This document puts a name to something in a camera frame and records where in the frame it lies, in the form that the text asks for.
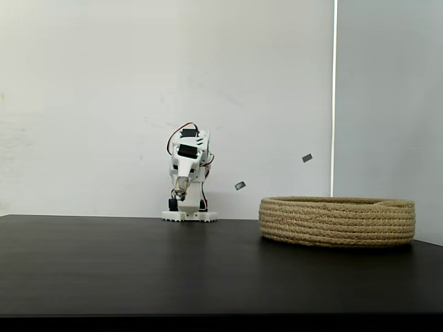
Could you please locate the grey tape piece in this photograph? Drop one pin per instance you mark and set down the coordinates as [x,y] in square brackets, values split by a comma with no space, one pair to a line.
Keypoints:
[240,185]
[307,158]

